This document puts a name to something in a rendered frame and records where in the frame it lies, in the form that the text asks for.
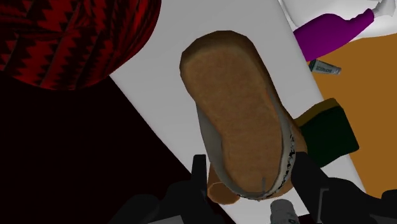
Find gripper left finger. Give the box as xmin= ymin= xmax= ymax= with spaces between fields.
xmin=108 ymin=154 xmax=226 ymax=224

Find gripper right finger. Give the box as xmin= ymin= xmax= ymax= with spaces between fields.
xmin=291 ymin=151 xmax=397 ymax=224

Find small grey cylinder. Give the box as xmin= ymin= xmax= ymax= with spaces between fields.
xmin=269 ymin=199 xmax=301 ymax=224

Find dark green yellow sponge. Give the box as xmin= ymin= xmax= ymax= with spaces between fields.
xmin=293 ymin=97 xmax=360 ymax=169

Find brown bread loaf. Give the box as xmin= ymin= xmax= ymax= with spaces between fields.
xmin=179 ymin=30 xmax=309 ymax=206

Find grey tube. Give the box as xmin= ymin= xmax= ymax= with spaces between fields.
xmin=308 ymin=59 xmax=342 ymax=76

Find purple bottle with white cap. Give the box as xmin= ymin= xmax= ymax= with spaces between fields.
xmin=293 ymin=0 xmax=397 ymax=62

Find white rounded basin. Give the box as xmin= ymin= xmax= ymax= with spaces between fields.
xmin=278 ymin=0 xmax=397 ymax=39

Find red patterned robot stand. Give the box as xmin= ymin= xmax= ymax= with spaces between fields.
xmin=0 ymin=0 xmax=162 ymax=91

